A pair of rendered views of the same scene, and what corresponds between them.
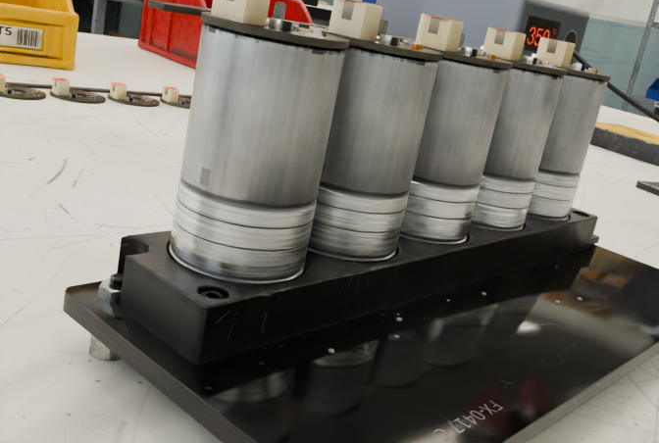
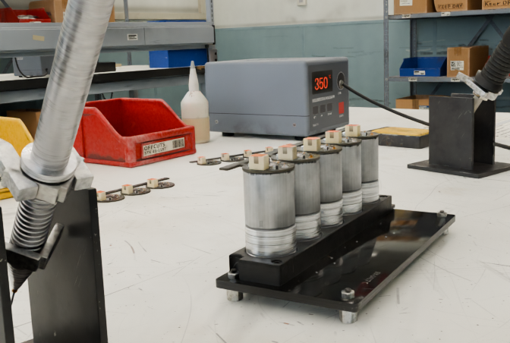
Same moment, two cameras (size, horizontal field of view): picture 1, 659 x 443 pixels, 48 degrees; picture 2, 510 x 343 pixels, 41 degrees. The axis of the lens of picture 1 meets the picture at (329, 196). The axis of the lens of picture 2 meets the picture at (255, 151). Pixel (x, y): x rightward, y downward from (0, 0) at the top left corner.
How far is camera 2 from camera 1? 21 cm
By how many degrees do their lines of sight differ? 10
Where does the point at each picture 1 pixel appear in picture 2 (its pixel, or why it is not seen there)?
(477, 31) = (281, 89)
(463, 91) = (328, 165)
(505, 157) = (347, 183)
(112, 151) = (138, 230)
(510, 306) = (368, 243)
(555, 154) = (366, 174)
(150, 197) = (182, 246)
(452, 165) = (331, 193)
